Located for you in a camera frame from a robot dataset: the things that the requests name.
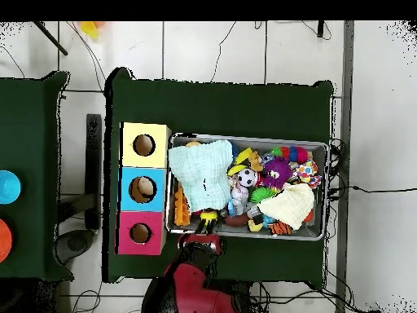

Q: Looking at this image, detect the light blue muslin cloth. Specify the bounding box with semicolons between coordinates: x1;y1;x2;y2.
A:
168;139;235;214

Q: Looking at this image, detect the shallow mesh bin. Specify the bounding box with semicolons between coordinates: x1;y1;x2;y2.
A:
165;132;329;241

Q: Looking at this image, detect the wooden box with three holes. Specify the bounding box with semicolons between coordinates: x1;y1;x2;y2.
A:
116;121;173;256

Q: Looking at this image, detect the orange plastic toy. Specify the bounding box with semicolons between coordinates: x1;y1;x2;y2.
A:
173;187;191;227

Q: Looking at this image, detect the white baseball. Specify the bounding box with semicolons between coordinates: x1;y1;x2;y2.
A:
230;185;249;202

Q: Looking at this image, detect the green spiky ball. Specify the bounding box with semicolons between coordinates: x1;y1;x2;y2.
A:
248;186;278;205

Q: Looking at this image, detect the black and white soccer ball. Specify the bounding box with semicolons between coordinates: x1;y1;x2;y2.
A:
236;167;258;187

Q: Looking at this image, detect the tiger plush toy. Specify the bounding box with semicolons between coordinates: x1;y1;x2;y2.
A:
267;220;293;236

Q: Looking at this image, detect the brown plush bear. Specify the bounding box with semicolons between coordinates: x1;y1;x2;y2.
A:
247;150;264;172

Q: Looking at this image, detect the cream muslin cloth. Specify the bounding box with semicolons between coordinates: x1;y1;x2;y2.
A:
257;182;316;231

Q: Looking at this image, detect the purple spiky monster toy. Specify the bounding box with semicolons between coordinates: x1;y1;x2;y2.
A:
261;156;293;189

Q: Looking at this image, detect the polka dot cloth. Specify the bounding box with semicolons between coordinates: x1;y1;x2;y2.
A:
294;159;323;189

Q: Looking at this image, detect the dark green tablecloth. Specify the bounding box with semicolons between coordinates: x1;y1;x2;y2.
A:
103;67;335;289
0;70;74;282

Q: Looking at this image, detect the grey round base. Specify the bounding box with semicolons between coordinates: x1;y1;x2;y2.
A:
53;228;96;266

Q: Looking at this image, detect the black upright bar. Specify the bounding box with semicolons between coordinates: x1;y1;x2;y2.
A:
85;113;103;231

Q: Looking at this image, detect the orange bowl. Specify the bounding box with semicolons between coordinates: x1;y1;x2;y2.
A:
0;218;13;263

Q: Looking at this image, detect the blue bowl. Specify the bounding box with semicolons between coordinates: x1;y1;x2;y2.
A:
0;170;22;205

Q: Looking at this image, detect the yellow floor object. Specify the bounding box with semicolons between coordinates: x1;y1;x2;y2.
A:
79;20;107;40

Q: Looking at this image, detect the black rod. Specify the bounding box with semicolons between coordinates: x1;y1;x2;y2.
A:
32;20;69;56

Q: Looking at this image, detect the black cable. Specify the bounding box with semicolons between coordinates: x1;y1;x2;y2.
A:
328;184;417;194

